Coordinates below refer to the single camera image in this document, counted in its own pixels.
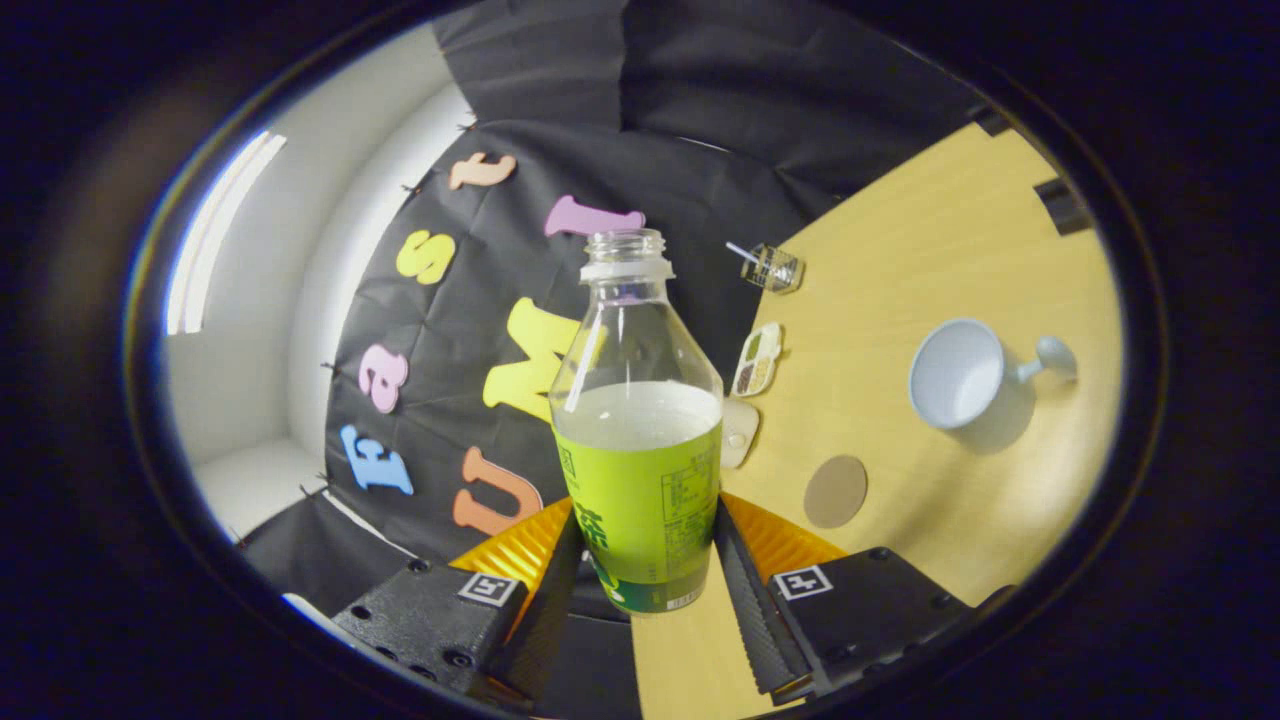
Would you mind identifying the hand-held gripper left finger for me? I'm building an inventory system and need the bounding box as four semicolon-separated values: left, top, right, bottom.
333;497;584;706

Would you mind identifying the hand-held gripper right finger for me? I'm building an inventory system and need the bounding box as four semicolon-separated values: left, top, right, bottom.
712;490;1016;701

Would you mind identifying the round brown coaster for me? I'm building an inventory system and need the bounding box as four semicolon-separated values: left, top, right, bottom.
803;455;869;530

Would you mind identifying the green label juice bottle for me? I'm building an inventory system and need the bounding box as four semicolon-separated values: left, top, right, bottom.
548;228;725;616

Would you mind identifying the white cup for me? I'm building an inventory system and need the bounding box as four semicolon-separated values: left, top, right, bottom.
908;318;1079;433

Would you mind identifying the white toaster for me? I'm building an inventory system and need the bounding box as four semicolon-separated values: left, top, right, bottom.
720;398;761;470

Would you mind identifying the white divided snack tray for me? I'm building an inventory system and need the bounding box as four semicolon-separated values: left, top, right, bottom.
731;321;784;399

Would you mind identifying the wooden table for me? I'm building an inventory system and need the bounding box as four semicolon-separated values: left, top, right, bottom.
630;120;1126;720

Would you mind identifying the wire mesh holder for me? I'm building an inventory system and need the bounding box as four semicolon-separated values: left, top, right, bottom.
742;243;806;295

